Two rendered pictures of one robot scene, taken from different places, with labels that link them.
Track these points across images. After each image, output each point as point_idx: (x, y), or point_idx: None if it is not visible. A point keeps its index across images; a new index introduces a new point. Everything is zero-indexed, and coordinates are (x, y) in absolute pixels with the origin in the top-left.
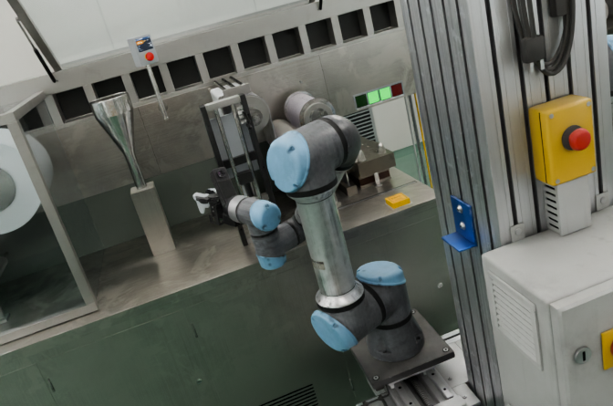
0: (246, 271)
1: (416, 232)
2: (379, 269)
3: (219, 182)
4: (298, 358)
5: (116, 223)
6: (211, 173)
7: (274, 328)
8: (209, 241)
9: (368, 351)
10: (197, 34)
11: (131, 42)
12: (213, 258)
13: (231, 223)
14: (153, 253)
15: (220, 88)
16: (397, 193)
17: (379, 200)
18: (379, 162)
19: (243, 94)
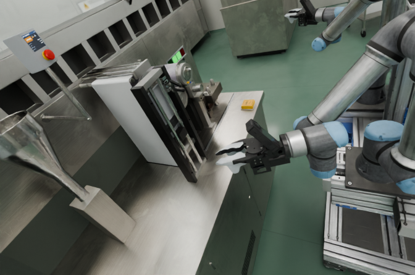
0: (226, 196)
1: (258, 117)
2: (388, 127)
3: (262, 133)
4: (246, 222)
5: (50, 246)
6: (251, 130)
7: (237, 218)
8: (158, 198)
9: (378, 182)
10: (48, 37)
11: (16, 41)
12: (187, 206)
13: (283, 162)
14: (123, 241)
15: (112, 75)
16: (237, 102)
17: (234, 109)
18: (217, 90)
19: (162, 65)
